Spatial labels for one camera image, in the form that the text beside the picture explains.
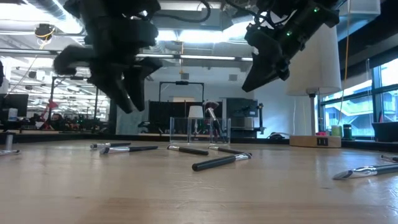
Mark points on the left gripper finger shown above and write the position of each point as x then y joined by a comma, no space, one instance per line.
113,88
138,90

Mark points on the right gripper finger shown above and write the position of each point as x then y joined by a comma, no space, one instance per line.
267,59

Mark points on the thin black makeup brush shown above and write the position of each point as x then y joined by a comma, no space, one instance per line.
192,151
118,144
140,148
9,152
391,158
214,162
227,150

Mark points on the black fan makeup brush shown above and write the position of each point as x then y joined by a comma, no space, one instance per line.
211,113

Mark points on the angled makeup brush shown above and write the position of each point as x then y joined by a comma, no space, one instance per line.
367,170

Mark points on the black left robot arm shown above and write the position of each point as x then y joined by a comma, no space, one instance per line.
109,9

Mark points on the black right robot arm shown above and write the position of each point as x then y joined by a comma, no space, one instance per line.
270,4

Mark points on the black room partition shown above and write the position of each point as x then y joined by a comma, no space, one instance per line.
164,115

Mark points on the white shade wooden base lamp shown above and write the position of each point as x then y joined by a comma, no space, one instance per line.
314,74

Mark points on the black equipment cabinet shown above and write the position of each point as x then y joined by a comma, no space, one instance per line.
241,107

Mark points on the clear acrylic brush organizer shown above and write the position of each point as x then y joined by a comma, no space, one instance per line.
180,130

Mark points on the small white room lamp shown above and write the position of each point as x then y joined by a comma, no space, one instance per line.
196,112

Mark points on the long ceiling light fixture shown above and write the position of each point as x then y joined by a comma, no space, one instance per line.
205,57

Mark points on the green cup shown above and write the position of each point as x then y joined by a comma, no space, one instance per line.
336,130

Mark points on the black computer monitor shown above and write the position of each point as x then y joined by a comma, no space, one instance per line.
14,105

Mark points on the dark cylindrical container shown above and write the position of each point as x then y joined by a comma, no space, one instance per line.
347,132

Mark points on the black bin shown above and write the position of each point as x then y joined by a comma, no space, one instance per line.
385,131

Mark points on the black room rig frame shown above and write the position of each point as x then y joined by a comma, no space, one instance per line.
182,83

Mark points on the black aluminium frame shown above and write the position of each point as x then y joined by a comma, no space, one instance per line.
77,137

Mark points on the grey metal post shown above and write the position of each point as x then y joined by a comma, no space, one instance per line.
9,141

